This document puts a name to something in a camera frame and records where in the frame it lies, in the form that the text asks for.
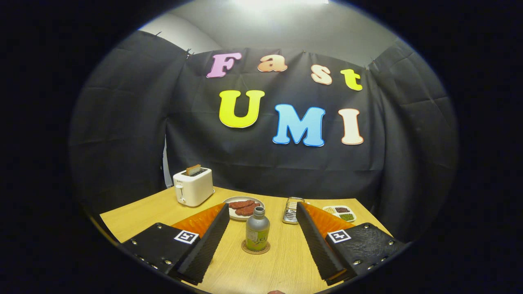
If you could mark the wooden table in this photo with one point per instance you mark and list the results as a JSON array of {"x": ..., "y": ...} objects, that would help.
[{"x": 282, "y": 253}]

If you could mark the round brown cork coaster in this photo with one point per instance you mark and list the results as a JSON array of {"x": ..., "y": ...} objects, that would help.
[{"x": 245, "y": 249}]

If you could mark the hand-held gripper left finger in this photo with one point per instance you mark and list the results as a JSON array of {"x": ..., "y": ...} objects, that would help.
[{"x": 208, "y": 247}]

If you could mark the white round plate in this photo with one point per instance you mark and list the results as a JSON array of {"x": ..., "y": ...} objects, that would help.
[{"x": 233, "y": 214}]

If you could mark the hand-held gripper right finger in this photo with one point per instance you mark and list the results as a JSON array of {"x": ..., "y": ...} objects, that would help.
[{"x": 318, "y": 247}]

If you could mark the white divided bean dish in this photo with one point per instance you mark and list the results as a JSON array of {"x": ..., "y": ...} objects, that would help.
[{"x": 341, "y": 213}]

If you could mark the brown meat slice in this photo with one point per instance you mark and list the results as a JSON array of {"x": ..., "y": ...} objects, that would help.
[
  {"x": 246, "y": 211},
  {"x": 241, "y": 204}
]

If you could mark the silver juice bottle green label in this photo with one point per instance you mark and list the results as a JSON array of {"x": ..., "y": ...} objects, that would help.
[{"x": 258, "y": 230}]

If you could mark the brown toast slice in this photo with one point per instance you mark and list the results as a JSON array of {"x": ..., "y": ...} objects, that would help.
[{"x": 193, "y": 170}]

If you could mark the white toaster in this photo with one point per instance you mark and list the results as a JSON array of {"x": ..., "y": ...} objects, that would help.
[{"x": 194, "y": 190}]

